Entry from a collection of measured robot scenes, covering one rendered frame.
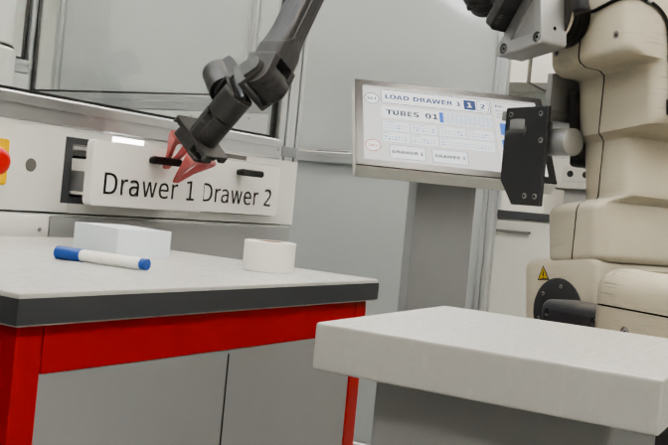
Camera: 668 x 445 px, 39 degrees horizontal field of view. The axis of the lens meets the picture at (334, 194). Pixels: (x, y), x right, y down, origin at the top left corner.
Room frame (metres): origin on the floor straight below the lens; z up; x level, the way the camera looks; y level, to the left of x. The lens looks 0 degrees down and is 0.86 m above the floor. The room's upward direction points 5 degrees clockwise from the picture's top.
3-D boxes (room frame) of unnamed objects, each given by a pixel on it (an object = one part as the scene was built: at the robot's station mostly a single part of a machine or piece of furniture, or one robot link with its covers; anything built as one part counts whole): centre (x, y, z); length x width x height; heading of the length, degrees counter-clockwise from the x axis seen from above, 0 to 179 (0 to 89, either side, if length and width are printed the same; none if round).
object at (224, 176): (1.99, 0.21, 0.87); 0.29 x 0.02 x 0.11; 148
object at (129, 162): (1.69, 0.33, 0.87); 0.29 x 0.02 x 0.11; 148
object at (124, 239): (1.35, 0.29, 0.78); 0.12 x 0.08 x 0.04; 43
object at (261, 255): (1.28, 0.08, 0.78); 0.07 x 0.07 x 0.04
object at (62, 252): (1.14, 0.27, 0.77); 0.14 x 0.02 x 0.02; 64
